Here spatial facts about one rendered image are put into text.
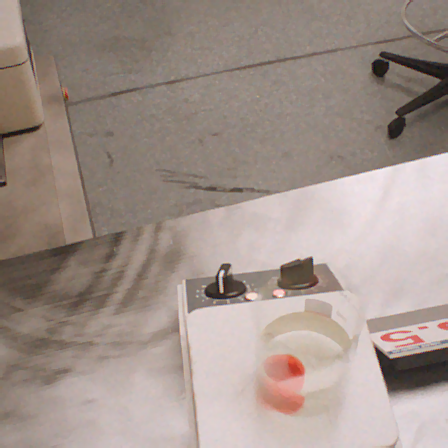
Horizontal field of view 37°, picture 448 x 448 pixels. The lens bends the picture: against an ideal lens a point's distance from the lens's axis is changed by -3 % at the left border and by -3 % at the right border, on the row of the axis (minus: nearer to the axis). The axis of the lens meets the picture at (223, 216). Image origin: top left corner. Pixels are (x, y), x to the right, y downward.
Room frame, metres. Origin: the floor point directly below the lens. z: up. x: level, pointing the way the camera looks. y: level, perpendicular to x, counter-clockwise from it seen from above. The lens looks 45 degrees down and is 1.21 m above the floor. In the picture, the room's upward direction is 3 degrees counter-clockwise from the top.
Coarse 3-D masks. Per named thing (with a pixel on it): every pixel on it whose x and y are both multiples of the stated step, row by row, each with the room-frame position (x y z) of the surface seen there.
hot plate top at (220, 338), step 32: (192, 320) 0.28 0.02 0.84; (224, 320) 0.27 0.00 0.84; (192, 352) 0.25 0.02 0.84; (224, 352) 0.25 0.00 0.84; (192, 384) 0.23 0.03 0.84; (224, 384) 0.22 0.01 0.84; (352, 384) 0.22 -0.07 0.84; (384, 384) 0.22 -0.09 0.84; (224, 416) 0.20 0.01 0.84; (256, 416) 0.20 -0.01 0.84; (352, 416) 0.20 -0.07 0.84; (384, 416) 0.19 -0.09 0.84
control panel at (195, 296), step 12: (240, 276) 0.36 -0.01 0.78; (252, 276) 0.35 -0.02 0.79; (192, 288) 0.34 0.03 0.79; (204, 288) 0.34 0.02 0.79; (252, 288) 0.33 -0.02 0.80; (192, 300) 0.32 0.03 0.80; (204, 300) 0.32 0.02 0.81; (216, 300) 0.32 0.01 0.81; (228, 300) 0.31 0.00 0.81; (240, 300) 0.31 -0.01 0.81
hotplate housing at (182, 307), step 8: (184, 280) 0.36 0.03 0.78; (184, 288) 0.34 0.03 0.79; (184, 296) 0.33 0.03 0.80; (184, 304) 0.32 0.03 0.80; (184, 312) 0.30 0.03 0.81; (184, 320) 0.29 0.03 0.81; (184, 328) 0.28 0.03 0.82; (184, 336) 0.28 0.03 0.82; (184, 344) 0.27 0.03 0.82; (184, 352) 0.26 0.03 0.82; (184, 360) 0.26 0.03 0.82; (184, 368) 0.25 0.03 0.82; (184, 376) 0.25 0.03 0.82; (192, 392) 0.23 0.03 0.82; (192, 400) 0.23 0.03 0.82; (192, 408) 0.22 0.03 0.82; (192, 416) 0.21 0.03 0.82; (192, 424) 0.21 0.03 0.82; (192, 432) 0.20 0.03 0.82; (192, 440) 0.20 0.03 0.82
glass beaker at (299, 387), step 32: (256, 288) 0.24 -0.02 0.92; (288, 288) 0.25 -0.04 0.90; (320, 288) 0.25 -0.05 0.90; (352, 288) 0.23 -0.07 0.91; (256, 320) 0.22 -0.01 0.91; (352, 320) 0.23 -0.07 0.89; (256, 352) 0.21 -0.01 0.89; (288, 352) 0.19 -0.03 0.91; (352, 352) 0.20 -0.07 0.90; (256, 384) 0.21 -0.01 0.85; (288, 384) 0.19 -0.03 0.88; (320, 384) 0.19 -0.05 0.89; (288, 416) 0.19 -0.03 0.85; (320, 416) 0.19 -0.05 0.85
